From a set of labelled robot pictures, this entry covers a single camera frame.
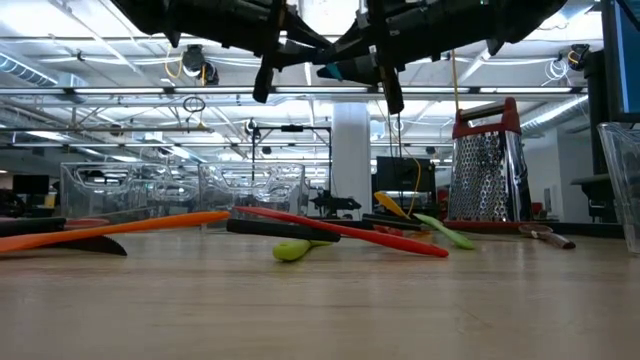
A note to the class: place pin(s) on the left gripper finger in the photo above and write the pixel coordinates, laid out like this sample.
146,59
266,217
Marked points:
265,80
310,31

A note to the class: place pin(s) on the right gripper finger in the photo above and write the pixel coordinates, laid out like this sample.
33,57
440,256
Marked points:
345,45
392,95

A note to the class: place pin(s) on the yellow silicone spatula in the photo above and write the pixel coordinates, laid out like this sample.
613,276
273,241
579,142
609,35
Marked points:
390,204

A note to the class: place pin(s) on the red silicone spatula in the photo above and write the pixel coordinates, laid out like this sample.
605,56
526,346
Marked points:
350,232

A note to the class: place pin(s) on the green silicone spatula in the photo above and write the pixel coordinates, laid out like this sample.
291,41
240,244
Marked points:
450,234

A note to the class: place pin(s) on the green silicone spoon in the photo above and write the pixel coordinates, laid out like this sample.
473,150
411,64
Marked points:
292,250

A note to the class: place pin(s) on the orange silicone spatula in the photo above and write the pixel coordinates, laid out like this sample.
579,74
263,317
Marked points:
125,227

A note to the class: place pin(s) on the brown wooden spoon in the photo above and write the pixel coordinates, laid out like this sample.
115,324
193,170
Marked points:
550,237

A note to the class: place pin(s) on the thin black serrated knife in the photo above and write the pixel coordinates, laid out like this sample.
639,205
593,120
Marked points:
95,246

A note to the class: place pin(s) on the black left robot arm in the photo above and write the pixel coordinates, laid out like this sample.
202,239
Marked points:
165,15

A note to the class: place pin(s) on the background black robot arm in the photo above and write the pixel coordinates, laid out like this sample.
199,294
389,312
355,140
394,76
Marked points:
332,204

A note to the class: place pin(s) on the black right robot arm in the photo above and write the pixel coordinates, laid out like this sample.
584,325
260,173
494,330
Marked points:
500,20

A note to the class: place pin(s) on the white building column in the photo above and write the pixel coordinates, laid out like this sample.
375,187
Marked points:
351,160

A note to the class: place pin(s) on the black background screen cart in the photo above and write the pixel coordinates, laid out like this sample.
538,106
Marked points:
400,175

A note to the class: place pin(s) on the clear plastic bin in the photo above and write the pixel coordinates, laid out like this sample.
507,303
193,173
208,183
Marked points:
250,185
622,190
125,190

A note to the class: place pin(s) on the long ceiling light strip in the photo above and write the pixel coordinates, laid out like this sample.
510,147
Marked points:
125,90

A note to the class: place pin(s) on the computer monitor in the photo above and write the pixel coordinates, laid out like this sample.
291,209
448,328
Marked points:
625,60

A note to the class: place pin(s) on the dark grey desk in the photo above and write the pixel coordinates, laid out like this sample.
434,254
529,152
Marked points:
597,190

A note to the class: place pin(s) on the black background stand frame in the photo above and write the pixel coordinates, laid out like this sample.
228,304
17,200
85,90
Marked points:
292,128

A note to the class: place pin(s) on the black monitor stand post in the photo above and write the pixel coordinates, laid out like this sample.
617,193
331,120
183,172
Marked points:
596,110

